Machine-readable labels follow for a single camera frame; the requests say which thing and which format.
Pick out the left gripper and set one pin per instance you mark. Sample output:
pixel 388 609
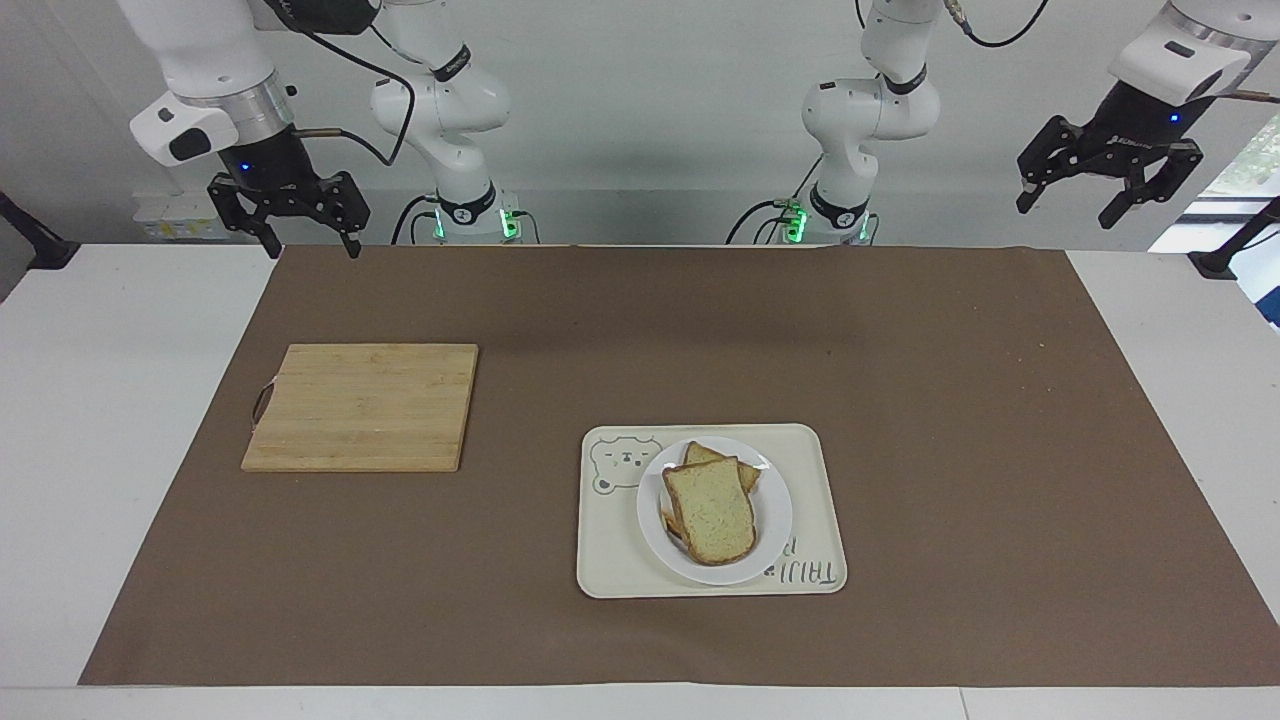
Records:
pixel 1145 120

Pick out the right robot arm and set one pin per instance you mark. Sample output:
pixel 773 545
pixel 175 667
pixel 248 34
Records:
pixel 440 100

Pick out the toast bread slice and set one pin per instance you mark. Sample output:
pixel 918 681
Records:
pixel 712 512
pixel 703 453

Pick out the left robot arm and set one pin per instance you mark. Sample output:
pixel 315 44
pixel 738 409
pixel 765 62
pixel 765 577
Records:
pixel 870 110

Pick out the wooden cutting board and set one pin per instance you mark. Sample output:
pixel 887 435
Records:
pixel 365 405

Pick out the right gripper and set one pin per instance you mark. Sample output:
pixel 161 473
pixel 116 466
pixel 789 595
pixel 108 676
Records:
pixel 272 165

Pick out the cream tray with bear print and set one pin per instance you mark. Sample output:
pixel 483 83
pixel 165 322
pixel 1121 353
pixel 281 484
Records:
pixel 815 500

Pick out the white round plate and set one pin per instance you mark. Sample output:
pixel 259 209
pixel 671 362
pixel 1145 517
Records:
pixel 775 520

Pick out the black stand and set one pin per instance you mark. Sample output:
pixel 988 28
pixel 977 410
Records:
pixel 1215 262
pixel 50 250

